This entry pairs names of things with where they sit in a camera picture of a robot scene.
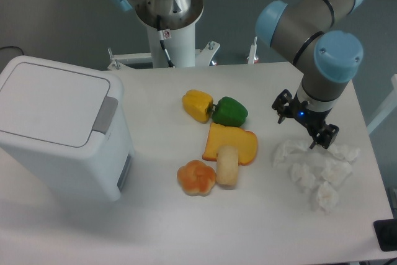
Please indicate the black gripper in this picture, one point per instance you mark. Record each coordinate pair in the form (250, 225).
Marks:
(310, 113)

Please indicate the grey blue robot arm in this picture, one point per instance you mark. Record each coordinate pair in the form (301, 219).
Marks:
(328, 59)

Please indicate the grey trash can lid button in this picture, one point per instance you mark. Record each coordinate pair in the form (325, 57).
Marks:
(105, 115)

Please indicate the white trash can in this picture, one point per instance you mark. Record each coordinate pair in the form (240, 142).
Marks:
(48, 109)

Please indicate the crumpled white tissue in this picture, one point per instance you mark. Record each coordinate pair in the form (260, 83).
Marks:
(286, 147)
(335, 171)
(324, 198)
(302, 177)
(344, 152)

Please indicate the green bell pepper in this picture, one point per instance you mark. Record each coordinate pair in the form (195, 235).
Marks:
(229, 112)

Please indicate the beige bread roll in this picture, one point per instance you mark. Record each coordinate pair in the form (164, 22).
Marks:
(227, 166)

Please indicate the yellow bell pepper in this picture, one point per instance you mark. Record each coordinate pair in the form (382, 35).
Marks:
(198, 105)

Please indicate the orange flower-shaped bun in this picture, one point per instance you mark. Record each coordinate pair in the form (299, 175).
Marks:
(196, 178)

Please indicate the black device at edge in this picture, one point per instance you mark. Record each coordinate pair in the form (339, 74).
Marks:
(386, 231)

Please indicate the white frame bar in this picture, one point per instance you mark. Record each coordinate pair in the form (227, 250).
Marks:
(384, 109)

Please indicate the white metal base frame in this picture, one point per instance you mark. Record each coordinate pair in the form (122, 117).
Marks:
(203, 57)

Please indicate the white pedestal column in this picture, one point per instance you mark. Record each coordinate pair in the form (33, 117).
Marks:
(180, 46)

